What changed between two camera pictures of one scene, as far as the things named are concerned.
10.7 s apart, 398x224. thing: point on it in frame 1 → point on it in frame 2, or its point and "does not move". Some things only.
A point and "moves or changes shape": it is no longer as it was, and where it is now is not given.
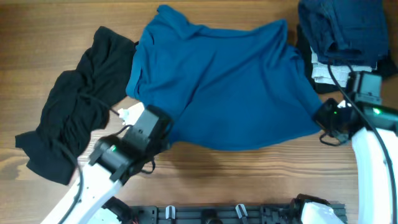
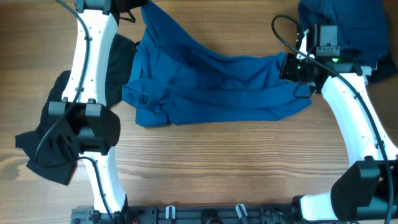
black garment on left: [78, 104] does not move
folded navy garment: [349, 32] does not move
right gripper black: [325, 116] → [286, 66]
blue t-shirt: [225, 88] moves or changes shape
